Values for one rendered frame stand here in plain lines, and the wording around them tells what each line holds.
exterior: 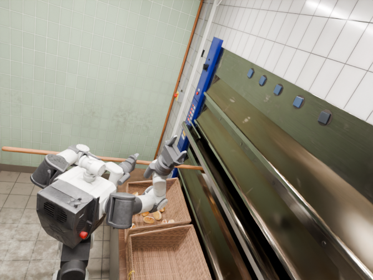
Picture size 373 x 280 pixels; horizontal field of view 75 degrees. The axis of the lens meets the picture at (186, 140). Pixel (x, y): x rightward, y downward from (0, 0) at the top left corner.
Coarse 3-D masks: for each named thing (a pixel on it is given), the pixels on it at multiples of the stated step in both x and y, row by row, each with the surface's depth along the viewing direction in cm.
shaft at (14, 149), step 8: (24, 152) 155; (32, 152) 156; (40, 152) 158; (48, 152) 159; (56, 152) 161; (104, 160) 172; (112, 160) 174; (120, 160) 176; (184, 168) 196; (192, 168) 197; (200, 168) 200
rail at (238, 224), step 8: (192, 136) 192; (200, 152) 172; (208, 168) 157; (216, 184) 144; (224, 200) 133; (232, 208) 128; (232, 216) 124; (240, 224) 119; (240, 232) 116; (248, 240) 112; (248, 248) 109; (256, 256) 105; (256, 264) 103; (264, 272) 98
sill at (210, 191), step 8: (192, 152) 224; (192, 160) 219; (200, 176) 198; (208, 184) 187; (208, 192) 182; (216, 200) 173; (216, 208) 167; (224, 216) 161; (224, 224) 156; (232, 232) 150; (232, 240) 145; (240, 248) 140; (240, 256) 136; (240, 264) 135; (248, 264) 132; (248, 272) 128
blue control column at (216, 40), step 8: (216, 40) 201; (208, 56) 212; (216, 56) 201; (200, 80) 220; (208, 80) 210; (200, 88) 218; (200, 96) 215; (200, 104) 220; (192, 120) 226; (184, 144) 237; (176, 168) 250
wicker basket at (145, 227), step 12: (168, 180) 238; (132, 192) 235; (168, 192) 243; (180, 192) 223; (168, 204) 234; (180, 204) 216; (144, 216) 219; (168, 216) 225; (180, 216) 208; (132, 228) 184; (144, 228) 187; (156, 228) 190
